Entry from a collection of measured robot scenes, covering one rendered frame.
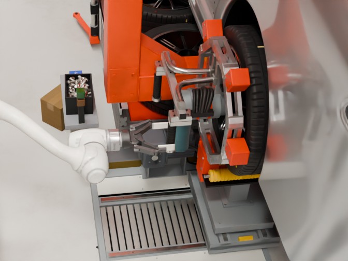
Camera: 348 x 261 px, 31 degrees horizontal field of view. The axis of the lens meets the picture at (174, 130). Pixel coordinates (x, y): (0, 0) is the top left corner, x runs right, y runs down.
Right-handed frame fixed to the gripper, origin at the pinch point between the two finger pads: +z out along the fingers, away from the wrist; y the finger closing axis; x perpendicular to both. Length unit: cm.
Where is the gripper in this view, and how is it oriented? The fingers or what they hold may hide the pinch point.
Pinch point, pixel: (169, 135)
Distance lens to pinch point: 261.9
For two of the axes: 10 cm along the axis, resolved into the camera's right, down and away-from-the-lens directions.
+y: 1.8, 6.7, -7.2
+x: 0.8, -7.4, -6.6
